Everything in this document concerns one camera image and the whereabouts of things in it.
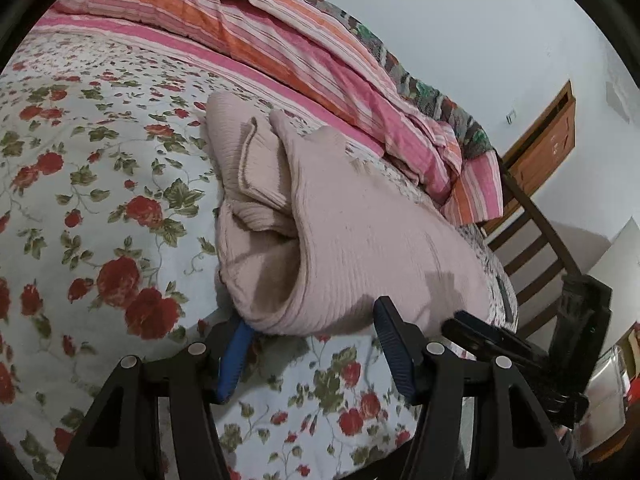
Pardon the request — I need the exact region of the brown wooden door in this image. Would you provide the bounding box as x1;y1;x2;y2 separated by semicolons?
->
500;80;576;196

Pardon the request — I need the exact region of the dark floral patterned quilt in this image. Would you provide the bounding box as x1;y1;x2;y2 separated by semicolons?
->
300;0;498;153

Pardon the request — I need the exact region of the dark wooden footboard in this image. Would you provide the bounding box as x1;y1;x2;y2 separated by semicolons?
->
482;160;586;341

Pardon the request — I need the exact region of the red rose floral bed sheet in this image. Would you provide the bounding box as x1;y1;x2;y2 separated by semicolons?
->
0;27;518;480

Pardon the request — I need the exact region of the person's right forearm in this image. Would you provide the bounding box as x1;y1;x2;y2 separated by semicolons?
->
554;425;587;478

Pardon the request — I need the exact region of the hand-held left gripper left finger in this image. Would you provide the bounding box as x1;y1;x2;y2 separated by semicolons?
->
57;317;256;480

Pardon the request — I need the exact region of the white wall box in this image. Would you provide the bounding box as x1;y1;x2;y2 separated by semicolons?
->
605;80;632;121

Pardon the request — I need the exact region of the pink knit sweater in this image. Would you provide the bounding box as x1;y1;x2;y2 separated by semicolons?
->
200;91;493;337

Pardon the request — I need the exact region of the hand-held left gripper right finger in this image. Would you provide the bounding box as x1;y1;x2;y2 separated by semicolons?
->
372;295;576;480

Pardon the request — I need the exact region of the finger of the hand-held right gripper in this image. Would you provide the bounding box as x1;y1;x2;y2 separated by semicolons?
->
454;310;533;348
441;319;551;368

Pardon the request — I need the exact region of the pink orange striped quilt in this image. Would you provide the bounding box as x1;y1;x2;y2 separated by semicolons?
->
37;0;503;226

